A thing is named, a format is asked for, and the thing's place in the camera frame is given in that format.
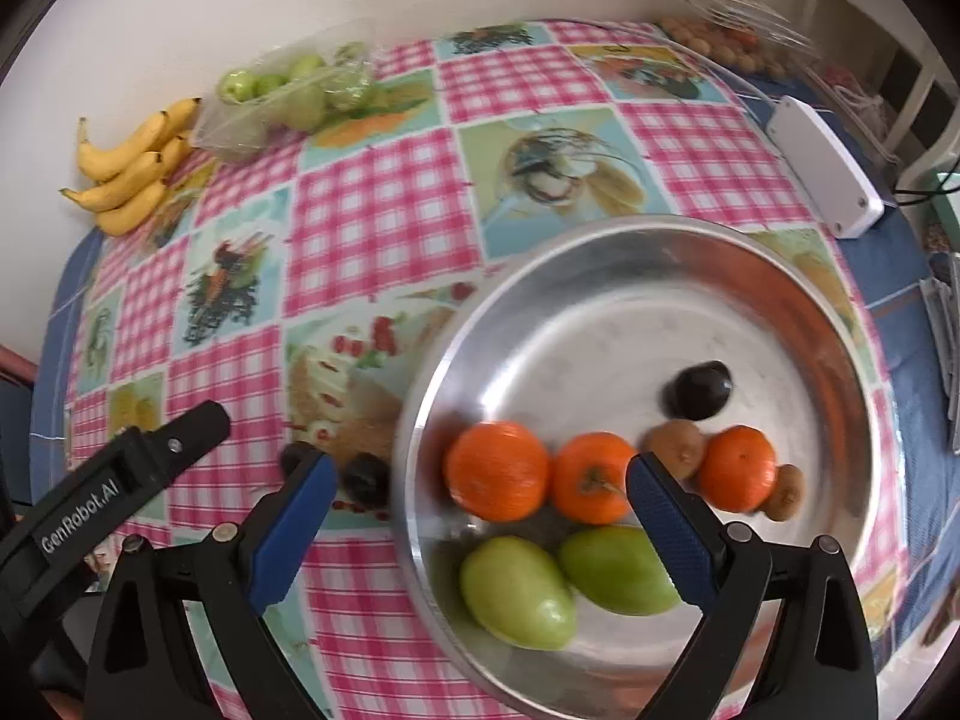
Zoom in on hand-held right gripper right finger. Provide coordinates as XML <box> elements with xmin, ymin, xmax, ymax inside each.
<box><xmin>626</xmin><ymin>451</ymin><xmax>878</xmax><ymax>720</ymax></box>

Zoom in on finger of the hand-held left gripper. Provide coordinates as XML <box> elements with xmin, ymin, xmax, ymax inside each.
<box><xmin>124</xmin><ymin>401</ymin><xmax>231</xmax><ymax>511</ymax></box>

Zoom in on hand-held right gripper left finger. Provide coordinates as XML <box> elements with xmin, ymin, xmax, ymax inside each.
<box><xmin>82</xmin><ymin>451</ymin><xmax>338</xmax><ymax>720</ymax></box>

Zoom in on green mango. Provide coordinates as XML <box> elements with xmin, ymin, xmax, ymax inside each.
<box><xmin>557</xmin><ymin>525</ymin><xmax>685</xmax><ymax>617</ymax></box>

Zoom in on dark plum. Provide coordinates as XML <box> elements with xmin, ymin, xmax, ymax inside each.
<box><xmin>280</xmin><ymin>440</ymin><xmax>320</xmax><ymax>479</ymax></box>
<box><xmin>660</xmin><ymin>361</ymin><xmax>733</xmax><ymax>422</ymax></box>
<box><xmin>343</xmin><ymin>452</ymin><xmax>392</xmax><ymax>508</ymax></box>

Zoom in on brown kiwi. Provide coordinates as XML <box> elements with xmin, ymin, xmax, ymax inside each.
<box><xmin>763</xmin><ymin>464</ymin><xmax>806</xmax><ymax>523</ymax></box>
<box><xmin>643</xmin><ymin>420</ymin><xmax>707</xmax><ymax>482</ymax></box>

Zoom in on tangerine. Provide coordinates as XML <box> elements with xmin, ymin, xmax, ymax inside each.
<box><xmin>697</xmin><ymin>425</ymin><xmax>778</xmax><ymax>512</ymax></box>
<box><xmin>553</xmin><ymin>432</ymin><xmax>640</xmax><ymax>526</ymax></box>
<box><xmin>442</xmin><ymin>421</ymin><xmax>554</xmax><ymax>523</ymax></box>

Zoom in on green apple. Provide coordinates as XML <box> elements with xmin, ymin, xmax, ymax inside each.
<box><xmin>459</xmin><ymin>536</ymin><xmax>579</xmax><ymax>652</ymax></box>

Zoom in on round metal plate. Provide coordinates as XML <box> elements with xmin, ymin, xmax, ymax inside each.
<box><xmin>390</xmin><ymin>214</ymin><xmax>875</xmax><ymax>720</ymax></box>

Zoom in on pink chair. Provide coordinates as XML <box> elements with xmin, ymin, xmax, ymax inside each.
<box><xmin>0</xmin><ymin>343</ymin><xmax>39</xmax><ymax>389</ymax></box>

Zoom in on yellow banana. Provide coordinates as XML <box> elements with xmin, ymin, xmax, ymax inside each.
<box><xmin>95</xmin><ymin>180</ymin><xmax>169</xmax><ymax>238</ymax></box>
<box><xmin>159</xmin><ymin>135</ymin><xmax>194</xmax><ymax>179</ymax></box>
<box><xmin>77</xmin><ymin>97</ymin><xmax>203</xmax><ymax>182</ymax></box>
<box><xmin>60</xmin><ymin>151</ymin><xmax>166</xmax><ymax>212</ymax></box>

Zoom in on pink checkered printed tablecloth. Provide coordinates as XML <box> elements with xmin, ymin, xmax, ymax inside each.
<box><xmin>64</xmin><ymin>19</ymin><xmax>912</xmax><ymax>720</ymax></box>

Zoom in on clear plastic pack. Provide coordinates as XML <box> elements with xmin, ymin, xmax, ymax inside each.
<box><xmin>190</xmin><ymin>40</ymin><xmax>380</xmax><ymax>161</ymax></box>

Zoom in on grey stacked papers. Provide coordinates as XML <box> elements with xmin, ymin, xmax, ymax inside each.
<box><xmin>919</xmin><ymin>251</ymin><xmax>960</xmax><ymax>455</ymax></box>

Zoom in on pile of small green apples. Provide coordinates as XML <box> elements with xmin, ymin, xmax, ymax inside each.
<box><xmin>217</xmin><ymin>45</ymin><xmax>377</xmax><ymax>133</ymax></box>

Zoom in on white plastic box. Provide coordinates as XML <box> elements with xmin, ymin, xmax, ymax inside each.
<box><xmin>766</xmin><ymin>95</ymin><xmax>887</xmax><ymax>240</ymax></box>

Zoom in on clear plastic bag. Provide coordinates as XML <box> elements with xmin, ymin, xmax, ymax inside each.
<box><xmin>817</xmin><ymin>64</ymin><xmax>902</xmax><ymax>166</ymax></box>

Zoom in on white wooden chair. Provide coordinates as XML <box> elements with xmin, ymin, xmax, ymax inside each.
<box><xmin>814</xmin><ymin>0</ymin><xmax>960</xmax><ymax>175</ymax></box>

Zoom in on clear plastic clamshell box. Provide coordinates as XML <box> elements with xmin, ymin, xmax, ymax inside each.
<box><xmin>656</xmin><ymin>0</ymin><xmax>823</xmax><ymax>84</ymax></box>

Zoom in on black cable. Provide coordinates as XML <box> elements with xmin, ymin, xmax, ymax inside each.
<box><xmin>892</xmin><ymin>183</ymin><xmax>960</xmax><ymax>206</ymax></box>

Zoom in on white cable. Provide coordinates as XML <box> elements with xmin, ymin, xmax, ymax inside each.
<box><xmin>555</xmin><ymin>17</ymin><xmax>782</xmax><ymax>104</ymax></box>

